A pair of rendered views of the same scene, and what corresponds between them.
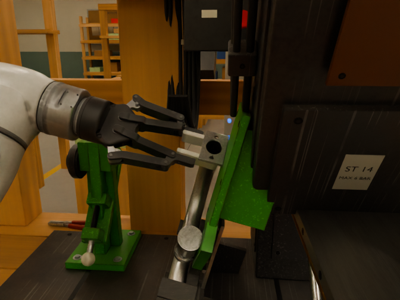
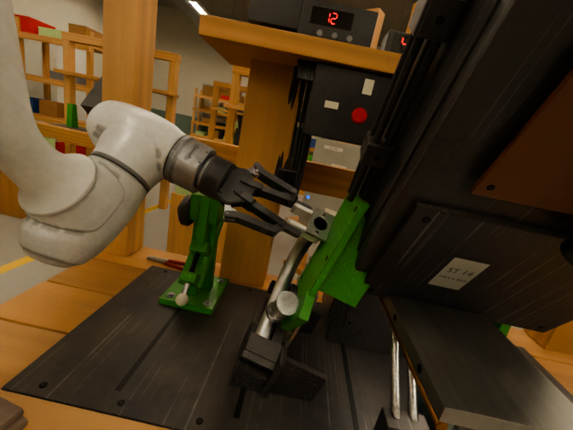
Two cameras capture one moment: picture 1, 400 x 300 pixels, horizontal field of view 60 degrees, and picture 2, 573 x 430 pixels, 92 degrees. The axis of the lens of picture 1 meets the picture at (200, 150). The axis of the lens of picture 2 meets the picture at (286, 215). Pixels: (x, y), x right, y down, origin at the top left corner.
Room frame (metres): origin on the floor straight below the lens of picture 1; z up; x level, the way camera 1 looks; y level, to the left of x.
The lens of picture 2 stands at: (0.07, 0.07, 1.34)
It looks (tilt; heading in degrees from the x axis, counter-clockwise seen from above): 16 degrees down; 357
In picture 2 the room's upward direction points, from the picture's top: 12 degrees clockwise
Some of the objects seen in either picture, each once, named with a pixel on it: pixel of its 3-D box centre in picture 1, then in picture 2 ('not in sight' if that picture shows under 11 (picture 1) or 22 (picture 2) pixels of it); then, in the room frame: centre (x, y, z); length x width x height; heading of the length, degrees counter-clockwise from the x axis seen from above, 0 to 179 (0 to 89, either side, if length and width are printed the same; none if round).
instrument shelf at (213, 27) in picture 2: not in sight; (395, 79); (0.82, -0.17, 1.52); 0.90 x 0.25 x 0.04; 85
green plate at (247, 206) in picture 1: (245, 173); (346, 252); (0.51, -0.07, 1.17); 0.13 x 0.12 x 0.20; 85
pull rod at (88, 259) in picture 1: (90, 249); (185, 290); (0.63, 0.23, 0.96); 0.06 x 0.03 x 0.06; 175
